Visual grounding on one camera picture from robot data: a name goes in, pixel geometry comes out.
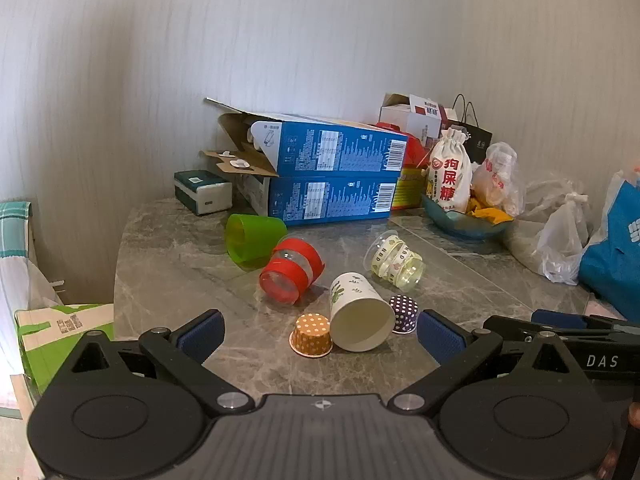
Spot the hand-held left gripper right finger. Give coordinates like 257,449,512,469
387,311,593,414

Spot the blue shopping bag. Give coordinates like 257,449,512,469
579,160,640,323

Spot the purple polka dot baking cup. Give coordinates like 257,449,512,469
388,295,419,335

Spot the green and white cardboard box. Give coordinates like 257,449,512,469
14,302,116,393

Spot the white cactus print paper cup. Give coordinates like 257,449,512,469
328,272,397,353

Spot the green and white tissue pack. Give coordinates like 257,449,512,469
174,170,233,216

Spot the clear plastic bag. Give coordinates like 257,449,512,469
505,175,601,286

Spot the orange polka dot baking cup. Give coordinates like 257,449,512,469
289,313,334,358

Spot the black paper bag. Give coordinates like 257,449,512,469
447,94,493,152

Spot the clear cup with red bands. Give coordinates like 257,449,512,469
259,238,326,306

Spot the teal checked cloth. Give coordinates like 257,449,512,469
0,200,33,261

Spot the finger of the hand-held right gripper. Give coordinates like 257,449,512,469
482,309,627,341

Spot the white plastic bag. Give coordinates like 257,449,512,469
0,255,66,376

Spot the blue bowl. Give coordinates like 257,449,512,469
421,192,516,242

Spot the red and yellow box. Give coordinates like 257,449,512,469
376,122,437,211

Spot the white and red box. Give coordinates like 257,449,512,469
379,93,451,148

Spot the open blue carton box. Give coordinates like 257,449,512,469
202,97,410,178

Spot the clear cup with patterned tape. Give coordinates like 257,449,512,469
364,229,427,293

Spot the green plastic cup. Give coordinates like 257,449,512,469
225,213,288,272

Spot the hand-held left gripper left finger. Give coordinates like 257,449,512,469
65,309,254,416

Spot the white drawstring cloth bag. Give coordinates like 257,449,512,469
426,128,473,213

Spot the plastic bag of snacks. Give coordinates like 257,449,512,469
470,142,526,218

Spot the yellow packet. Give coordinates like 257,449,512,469
467,195,515,224

